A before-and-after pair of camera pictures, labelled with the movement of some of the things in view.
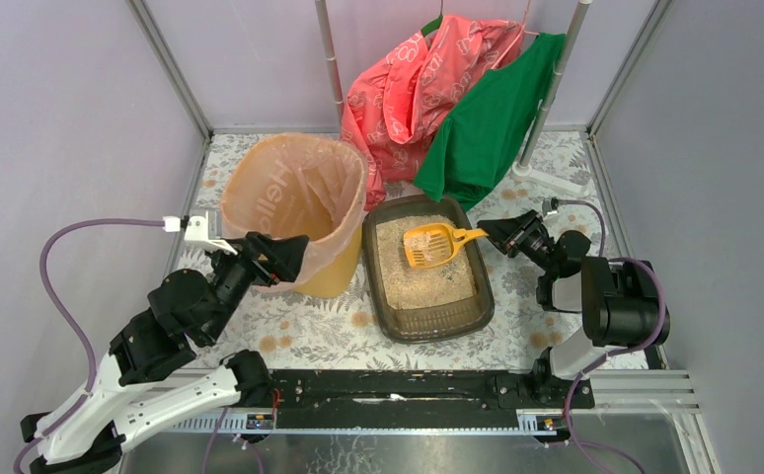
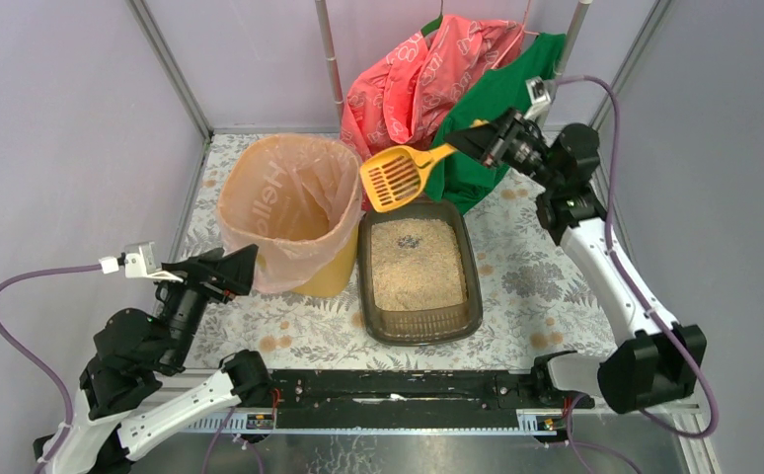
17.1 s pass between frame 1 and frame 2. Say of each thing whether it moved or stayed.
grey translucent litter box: stayed
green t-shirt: stayed
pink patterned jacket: stayed
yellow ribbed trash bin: stayed
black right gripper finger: moved
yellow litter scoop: moved
